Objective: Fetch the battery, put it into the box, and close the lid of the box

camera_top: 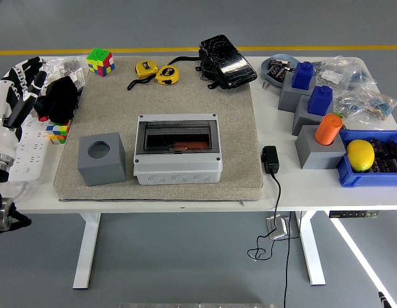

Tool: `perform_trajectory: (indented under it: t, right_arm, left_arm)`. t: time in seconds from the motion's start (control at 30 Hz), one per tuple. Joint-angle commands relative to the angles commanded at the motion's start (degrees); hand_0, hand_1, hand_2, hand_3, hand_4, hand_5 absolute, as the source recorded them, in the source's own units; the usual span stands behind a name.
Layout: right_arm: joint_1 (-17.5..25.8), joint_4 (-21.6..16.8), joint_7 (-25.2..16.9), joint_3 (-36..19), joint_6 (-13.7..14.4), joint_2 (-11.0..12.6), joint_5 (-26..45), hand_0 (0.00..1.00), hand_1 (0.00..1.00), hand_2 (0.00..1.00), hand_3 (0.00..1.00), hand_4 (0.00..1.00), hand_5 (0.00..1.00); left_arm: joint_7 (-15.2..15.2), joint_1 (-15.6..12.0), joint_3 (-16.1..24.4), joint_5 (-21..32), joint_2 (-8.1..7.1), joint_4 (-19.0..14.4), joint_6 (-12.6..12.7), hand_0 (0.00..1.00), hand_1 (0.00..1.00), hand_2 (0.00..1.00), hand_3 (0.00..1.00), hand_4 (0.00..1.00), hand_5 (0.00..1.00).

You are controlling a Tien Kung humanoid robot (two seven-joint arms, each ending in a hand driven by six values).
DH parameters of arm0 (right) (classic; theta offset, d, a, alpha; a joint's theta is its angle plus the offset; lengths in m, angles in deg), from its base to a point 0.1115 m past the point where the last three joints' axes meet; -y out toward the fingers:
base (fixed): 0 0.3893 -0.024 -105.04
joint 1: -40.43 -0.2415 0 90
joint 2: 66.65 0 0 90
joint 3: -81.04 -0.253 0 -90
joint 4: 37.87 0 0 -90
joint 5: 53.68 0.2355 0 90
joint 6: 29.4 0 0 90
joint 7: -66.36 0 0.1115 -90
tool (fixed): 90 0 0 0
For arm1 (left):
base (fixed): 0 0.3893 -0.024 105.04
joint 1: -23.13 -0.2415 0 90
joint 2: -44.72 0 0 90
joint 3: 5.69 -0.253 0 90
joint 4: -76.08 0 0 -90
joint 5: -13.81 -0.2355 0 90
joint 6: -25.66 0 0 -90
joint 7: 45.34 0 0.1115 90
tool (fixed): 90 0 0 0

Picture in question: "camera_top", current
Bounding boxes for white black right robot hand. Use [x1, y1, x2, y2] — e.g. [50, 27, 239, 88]
[378, 291, 393, 308]

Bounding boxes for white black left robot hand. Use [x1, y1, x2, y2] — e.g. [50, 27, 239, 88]
[0, 56, 48, 155]

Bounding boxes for smoky transparent box lid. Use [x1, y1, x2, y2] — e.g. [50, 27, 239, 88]
[137, 120, 220, 154]

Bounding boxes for orange cylinder battery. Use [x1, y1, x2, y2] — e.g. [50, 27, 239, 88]
[172, 141, 208, 151]
[313, 114, 343, 146]

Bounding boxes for grey cube battery holder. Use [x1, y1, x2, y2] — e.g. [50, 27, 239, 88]
[76, 132, 127, 187]
[278, 73, 317, 113]
[291, 95, 334, 136]
[294, 124, 347, 170]

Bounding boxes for grey plastic junction box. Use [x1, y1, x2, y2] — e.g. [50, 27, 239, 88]
[133, 113, 224, 186]

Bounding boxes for blue square battery block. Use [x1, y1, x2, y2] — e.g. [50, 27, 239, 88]
[291, 61, 316, 90]
[306, 85, 334, 116]

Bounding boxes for white power strip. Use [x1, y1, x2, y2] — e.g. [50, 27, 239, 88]
[7, 115, 55, 186]

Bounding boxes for multicoloured puzzle cube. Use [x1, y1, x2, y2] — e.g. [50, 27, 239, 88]
[46, 120, 73, 145]
[85, 47, 116, 78]

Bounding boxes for black cloth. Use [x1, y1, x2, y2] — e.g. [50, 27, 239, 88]
[36, 76, 82, 124]

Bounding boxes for white table leg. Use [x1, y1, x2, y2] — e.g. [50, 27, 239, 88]
[294, 210, 327, 286]
[72, 212, 101, 289]

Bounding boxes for black table control panel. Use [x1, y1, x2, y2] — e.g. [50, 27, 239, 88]
[328, 210, 380, 219]

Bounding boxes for clear bag white sockets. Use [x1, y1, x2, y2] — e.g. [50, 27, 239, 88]
[40, 65, 89, 97]

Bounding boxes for clear bag dark screws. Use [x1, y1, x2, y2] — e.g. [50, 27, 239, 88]
[46, 56, 90, 76]

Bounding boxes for blue plastic parts bin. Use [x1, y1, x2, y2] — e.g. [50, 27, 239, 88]
[337, 129, 397, 189]

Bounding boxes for yellow lemon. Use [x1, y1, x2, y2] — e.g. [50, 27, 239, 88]
[346, 139, 376, 172]

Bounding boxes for yellow tape measure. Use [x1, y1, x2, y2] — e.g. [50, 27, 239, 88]
[127, 60, 160, 91]
[155, 65, 180, 86]

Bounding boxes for black power adapter plug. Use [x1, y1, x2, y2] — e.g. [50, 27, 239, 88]
[261, 145, 280, 175]

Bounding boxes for clear bag brown components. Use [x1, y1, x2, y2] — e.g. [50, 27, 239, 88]
[358, 91, 397, 131]

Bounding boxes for clear bag dark components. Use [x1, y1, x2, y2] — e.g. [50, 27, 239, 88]
[333, 89, 371, 121]

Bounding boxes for clear bag blue components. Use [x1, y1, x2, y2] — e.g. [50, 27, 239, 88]
[348, 64, 381, 97]

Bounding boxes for grey-brown fabric mat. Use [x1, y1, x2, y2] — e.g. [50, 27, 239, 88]
[53, 56, 264, 202]

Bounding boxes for clear bag white connectors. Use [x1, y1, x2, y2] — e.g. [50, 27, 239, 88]
[315, 56, 360, 92]

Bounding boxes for black glossy pouch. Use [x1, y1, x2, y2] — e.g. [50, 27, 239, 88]
[168, 33, 258, 90]

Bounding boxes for blue-grey shallow dish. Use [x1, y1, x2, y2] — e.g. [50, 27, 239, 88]
[260, 53, 304, 88]

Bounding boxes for white power strip cable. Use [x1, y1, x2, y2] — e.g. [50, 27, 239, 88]
[5, 181, 30, 205]

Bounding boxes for silver metal floor bracket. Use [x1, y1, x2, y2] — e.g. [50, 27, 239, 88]
[265, 216, 289, 241]

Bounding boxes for black adapter cord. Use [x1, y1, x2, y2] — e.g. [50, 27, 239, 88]
[247, 172, 302, 308]

